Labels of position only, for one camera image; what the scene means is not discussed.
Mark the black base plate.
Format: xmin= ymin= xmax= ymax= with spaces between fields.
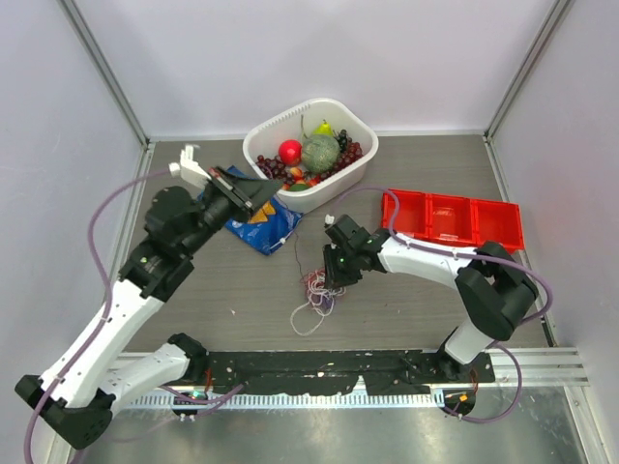
xmin=169 ymin=349 xmax=495 ymax=396

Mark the dark red grape bunch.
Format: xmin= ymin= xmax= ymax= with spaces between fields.
xmin=256 ymin=155 xmax=294 ymax=189

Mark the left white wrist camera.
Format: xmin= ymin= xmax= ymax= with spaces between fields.
xmin=168 ymin=144 xmax=211 ymax=189

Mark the white slotted cable duct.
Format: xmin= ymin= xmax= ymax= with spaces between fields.
xmin=127 ymin=390 xmax=445 ymax=411

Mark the red bin right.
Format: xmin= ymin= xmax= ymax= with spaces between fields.
xmin=472 ymin=199 xmax=525 ymax=253

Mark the red bin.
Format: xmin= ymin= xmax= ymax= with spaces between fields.
xmin=472 ymin=199 xmax=525 ymax=253
xmin=381 ymin=189 xmax=429 ymax=240
xmin=428 ymin=194 xmax=475 ymax=247

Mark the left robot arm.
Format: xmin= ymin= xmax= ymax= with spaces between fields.
xmin=15 ymin=167 xmax=282 ymax=450

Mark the blue Doritos chip bag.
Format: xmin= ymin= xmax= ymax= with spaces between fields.
xmin=223 ymin=195 xmax=303 ymax=256

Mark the dark grape bunch right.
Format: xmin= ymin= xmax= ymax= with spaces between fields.
xmin=333 ymin=130 xmax=364 ymax=171

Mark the white plastic basket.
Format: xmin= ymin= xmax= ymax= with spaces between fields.
xmin=243 ymin=98 xmax=378 ymax=214

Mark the red bin middle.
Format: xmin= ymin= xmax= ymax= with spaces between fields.
xmin=428 ymin=194 xmax=475 ymax=247

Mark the green melon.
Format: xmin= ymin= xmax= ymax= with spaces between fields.
xmin=302 ymin=135 xmax=339 ymax=173

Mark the yellow green pear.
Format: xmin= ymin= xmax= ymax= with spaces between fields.
xmin=311 ymin=120 xmax=335 ymax=137

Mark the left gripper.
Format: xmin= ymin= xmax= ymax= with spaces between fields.
xmin=180 ymin=165 xmax=282 ymax=256

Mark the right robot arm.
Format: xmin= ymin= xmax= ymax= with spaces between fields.
xmin=323 ymin=215 xmax=539 ymax=382

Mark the cable bundle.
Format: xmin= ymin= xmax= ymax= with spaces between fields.
xmin=289 ymin=270 xmax=348 ymax=337

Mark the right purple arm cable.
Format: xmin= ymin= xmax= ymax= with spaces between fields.
xmin=333 ymin=186 xmax=555 ymax=426

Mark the red apple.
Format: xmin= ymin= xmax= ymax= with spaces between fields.
xmin=278 ymin=139 xmax=302 ymax=166

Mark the red bin left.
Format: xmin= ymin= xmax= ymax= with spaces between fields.
xmin=381 ymin=189 xmax=429 ymax=240

